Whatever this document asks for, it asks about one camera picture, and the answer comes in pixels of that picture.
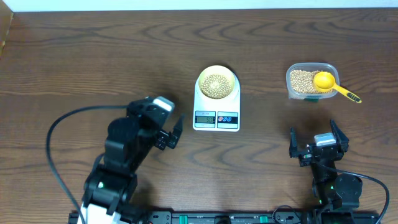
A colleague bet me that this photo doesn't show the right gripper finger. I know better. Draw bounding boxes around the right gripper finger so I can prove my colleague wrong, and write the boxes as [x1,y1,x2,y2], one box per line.
[330,119,349,152]
[289,128,299,157]

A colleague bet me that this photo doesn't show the yellow measuring scoop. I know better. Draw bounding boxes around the yellow measuring scoop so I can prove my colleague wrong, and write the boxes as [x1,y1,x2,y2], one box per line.
[313,72,362,103]

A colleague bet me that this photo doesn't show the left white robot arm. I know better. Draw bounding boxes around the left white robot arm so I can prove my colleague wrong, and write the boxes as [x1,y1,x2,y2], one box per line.
[70,96,184,223]

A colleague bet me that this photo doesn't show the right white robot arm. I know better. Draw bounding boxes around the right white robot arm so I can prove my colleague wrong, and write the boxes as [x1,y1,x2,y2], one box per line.
[289,120,363,223]

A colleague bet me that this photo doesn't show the white digital kitchen scale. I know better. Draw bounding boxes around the white digital kitchen scale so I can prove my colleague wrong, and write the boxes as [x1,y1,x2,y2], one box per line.
[192,75,241,132]

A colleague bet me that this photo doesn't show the soybeans in bowl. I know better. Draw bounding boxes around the soybeans in bowl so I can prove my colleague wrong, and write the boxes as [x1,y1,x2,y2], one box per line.
[200,74,233,99]

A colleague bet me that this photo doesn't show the yellow plastic bowl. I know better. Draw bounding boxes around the yellow plastic bowl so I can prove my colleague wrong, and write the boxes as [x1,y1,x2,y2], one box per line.
[198,65,236,100]

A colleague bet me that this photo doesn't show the clear container of soybeans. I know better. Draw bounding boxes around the clear container of soybeans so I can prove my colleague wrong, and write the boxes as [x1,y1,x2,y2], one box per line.
[286,62,340,100]

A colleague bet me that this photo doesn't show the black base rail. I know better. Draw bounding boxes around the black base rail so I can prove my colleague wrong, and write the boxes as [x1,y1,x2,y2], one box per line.
[68,211,382,224]

